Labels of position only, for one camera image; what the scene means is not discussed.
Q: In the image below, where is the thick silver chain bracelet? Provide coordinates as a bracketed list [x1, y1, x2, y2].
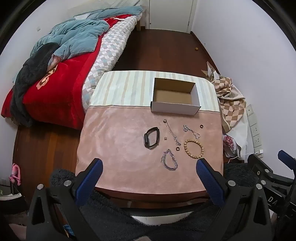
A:
[161, 149, 179, 171]

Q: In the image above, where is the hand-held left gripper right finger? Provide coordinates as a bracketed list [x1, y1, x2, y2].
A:
[196, 158, 273, 241]

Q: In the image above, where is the white charger with cable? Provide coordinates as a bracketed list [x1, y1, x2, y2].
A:
[225, 149, 264, 160]

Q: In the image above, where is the beige checkered cloth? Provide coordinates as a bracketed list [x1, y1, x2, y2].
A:
[201, 61, 249, 160]

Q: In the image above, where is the dark grey fleece blanket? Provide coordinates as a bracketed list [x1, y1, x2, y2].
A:
[10, 43, 60, 127]

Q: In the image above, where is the dark shoe with white sole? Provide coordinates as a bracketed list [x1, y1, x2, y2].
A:
[0, 185, 23, 201]

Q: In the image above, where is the thin silver charm bracelet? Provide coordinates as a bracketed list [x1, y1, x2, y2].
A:
[183, 125, 201, 139]

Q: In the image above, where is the wooden bed leg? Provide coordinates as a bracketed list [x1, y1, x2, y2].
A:
[136, 10, 148, 30]

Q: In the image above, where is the black smart band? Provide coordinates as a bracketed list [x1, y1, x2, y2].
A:
[144, 127, 160, 149]

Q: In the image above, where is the bed with red blanket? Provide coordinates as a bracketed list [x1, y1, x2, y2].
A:
[1, 14, 137, 130]

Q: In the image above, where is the wooden bead bracelet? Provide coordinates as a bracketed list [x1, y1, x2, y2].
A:
[184, 138, 205, 159]

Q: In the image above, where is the pink plastic hanger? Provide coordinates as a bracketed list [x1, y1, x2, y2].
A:
[9, 163, 22, 186]

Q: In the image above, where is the silver pendant necklace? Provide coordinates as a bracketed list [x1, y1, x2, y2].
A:
[163, 119, 182, 146]

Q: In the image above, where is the blue quilt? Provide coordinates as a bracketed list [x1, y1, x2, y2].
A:
[30, 6, 143, 59]

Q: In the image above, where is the checkered bed sheet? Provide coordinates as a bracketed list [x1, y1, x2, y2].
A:
[81, 16, 142, 109]

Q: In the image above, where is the cardboard box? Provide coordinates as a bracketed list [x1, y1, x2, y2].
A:
[150, 77, 202, 115]

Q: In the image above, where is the pink cloth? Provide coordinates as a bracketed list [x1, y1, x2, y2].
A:
[50, 56, 62, 70]

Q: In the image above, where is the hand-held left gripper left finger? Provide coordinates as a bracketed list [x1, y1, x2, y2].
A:
[26, 158, 104, 241]

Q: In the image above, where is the red patterned white bag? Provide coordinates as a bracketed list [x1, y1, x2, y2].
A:
[223, 136, 238, 158]

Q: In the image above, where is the striped tablecloth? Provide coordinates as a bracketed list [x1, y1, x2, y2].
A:
[89, 71, 220, 113]

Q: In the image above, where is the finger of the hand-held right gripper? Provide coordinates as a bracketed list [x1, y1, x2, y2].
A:
[278, 150, 296, 169]
[248, 153, 289, 186]

